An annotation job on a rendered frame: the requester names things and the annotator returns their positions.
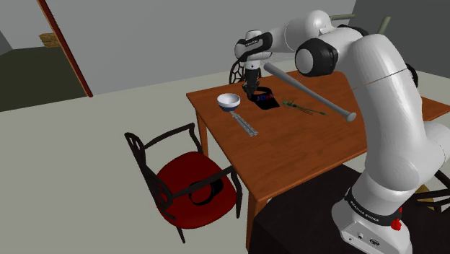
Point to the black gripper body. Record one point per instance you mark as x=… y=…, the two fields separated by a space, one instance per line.
x=251 y=76

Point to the black chair with red seat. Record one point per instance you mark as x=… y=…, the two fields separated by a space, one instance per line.
x=197 y=207

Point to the white and blue bowl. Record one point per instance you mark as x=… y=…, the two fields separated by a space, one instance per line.
x=228 y=100

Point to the red-brown door frame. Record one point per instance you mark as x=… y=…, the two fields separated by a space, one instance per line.
x=68 y=52

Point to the black visor cap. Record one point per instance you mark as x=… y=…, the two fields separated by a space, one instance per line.
x=269 y=102

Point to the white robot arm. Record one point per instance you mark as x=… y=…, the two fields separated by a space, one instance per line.
x=386 y=105

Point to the black band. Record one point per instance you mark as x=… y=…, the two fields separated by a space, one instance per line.
x=197 y=201

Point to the grey baseball bat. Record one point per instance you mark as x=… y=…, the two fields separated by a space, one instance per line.
x=309 y=92

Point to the olive green bar frame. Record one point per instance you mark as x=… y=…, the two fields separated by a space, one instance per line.
x=342 y=16

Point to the grey metal ruler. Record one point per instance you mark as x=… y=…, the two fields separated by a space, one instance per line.
x=245 y=125

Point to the dark robot stand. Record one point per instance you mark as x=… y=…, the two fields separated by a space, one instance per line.
x=302 y=218

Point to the green thin-stemmed sprig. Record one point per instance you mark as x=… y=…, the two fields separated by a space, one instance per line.
x=302 y=107

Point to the black chair with tan seat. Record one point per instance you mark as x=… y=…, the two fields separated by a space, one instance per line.
x=434 y=195

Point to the brown wooden table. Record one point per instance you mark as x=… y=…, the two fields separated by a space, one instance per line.
x=291 y=147

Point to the black mesh-back chair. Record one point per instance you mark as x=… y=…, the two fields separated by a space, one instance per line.
x=235 y=73

